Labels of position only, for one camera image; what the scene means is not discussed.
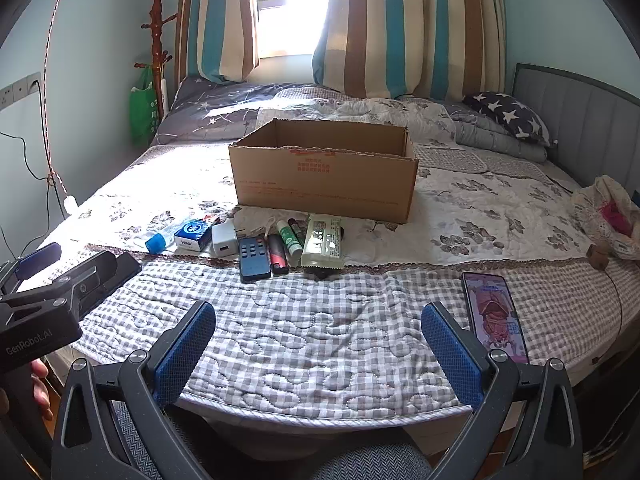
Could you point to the wide striped curtain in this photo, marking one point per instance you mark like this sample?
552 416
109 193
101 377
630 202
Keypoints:
415 25

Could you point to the grey fabric chair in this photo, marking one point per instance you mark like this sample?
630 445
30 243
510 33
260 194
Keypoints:
360 460

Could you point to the floral and checked quilt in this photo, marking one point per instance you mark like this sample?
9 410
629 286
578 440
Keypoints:
325 330

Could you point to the green bag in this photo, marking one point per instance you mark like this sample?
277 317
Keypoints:
142 115

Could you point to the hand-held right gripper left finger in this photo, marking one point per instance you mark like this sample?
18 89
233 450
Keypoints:
184 355

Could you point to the folded grey blanket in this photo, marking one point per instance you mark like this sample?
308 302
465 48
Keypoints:
490 143

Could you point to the green and white tube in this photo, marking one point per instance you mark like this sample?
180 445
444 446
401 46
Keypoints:
290 240

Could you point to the green and white snack packet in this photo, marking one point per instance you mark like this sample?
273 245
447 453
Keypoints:
322 240

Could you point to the white charger plug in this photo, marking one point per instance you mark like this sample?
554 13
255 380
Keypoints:
225 240

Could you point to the grey padded headboard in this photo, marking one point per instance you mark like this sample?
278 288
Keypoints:
565 105

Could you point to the blue tissue pack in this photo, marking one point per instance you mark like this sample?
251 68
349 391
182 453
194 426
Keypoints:
192 233

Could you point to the clear bottle with blue cap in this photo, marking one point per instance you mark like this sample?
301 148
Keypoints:
156 243

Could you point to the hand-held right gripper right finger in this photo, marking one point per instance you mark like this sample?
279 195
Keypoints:
452 355

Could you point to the brown cardboard box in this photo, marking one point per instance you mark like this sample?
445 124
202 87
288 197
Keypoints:
325 190

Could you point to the black remote control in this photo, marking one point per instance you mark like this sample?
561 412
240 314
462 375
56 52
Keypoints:
254 258

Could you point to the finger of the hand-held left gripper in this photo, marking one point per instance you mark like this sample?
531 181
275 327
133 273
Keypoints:
107 270
37 258

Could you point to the pink item in bag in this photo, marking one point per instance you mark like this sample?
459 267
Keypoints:
617 215

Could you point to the wall socket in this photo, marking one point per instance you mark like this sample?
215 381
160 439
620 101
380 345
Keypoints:
20 91

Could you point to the narrow striped curtain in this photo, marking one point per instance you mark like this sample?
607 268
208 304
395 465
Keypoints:
220 15

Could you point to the dark star-print pillow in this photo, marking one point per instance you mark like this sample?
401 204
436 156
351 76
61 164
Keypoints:
505 110

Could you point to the small white plug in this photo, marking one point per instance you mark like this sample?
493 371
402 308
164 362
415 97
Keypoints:
70 204

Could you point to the wooden coat rack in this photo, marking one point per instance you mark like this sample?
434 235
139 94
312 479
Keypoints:
160 35

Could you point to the small brown object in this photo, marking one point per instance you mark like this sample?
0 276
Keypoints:
598 256

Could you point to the dark star-print bedsheet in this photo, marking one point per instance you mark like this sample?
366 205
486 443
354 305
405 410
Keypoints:
210 110

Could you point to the white plastic bag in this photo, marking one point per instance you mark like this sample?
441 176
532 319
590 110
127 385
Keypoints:
597 197

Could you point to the person's left hand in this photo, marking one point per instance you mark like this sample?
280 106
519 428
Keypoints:
41 387

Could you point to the smartphone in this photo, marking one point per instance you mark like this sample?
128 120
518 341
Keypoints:
492 315

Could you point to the small red packet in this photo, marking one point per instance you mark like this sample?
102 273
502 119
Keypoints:
212 219

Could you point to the window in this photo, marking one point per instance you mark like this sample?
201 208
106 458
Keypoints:
285 25

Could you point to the red and black cylinder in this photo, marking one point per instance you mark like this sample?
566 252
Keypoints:
277 258

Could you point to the small dark tube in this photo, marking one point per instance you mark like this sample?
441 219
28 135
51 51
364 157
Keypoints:
298 228

